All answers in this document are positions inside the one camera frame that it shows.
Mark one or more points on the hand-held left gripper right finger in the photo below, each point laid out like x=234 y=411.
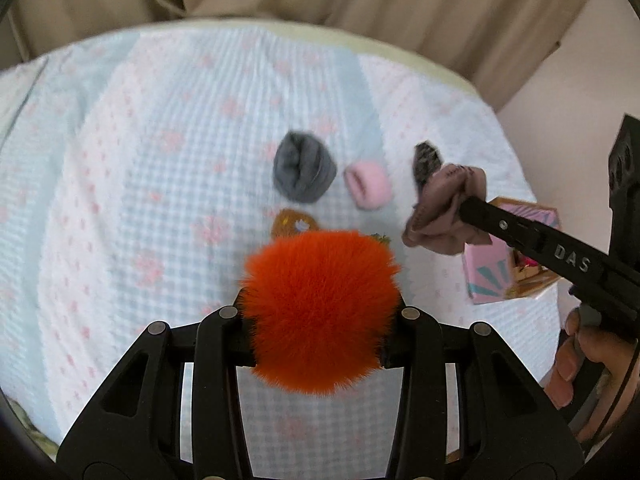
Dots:
x=417 y=332

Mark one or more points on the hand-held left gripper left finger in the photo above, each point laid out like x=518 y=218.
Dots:
x=219 y=332

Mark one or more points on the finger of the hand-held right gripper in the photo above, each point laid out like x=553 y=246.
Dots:
x=530 y=245

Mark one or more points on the mauve soft cloth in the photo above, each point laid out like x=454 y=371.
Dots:
x=442 y=205

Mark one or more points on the orange furry pompom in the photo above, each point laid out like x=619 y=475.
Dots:
x=319 y=310

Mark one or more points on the person's right hand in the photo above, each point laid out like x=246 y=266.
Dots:
x=575 y=355

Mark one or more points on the pink striped cardboard box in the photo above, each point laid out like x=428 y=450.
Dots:
x=492 y=272

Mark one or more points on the small green plush toy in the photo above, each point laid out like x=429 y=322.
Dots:
x=380 y=238

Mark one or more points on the dark patterned sock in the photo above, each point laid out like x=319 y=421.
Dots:
x=425 y=162

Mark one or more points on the blue pink floral blanket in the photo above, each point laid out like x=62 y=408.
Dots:
x=175 y=185

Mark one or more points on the pink rolled socks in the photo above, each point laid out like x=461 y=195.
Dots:
x=367 y=184

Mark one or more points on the grey rolled socks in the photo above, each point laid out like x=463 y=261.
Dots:
x=304 y=167

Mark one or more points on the cream bed sheet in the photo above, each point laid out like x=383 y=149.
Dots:
x=400 y=57

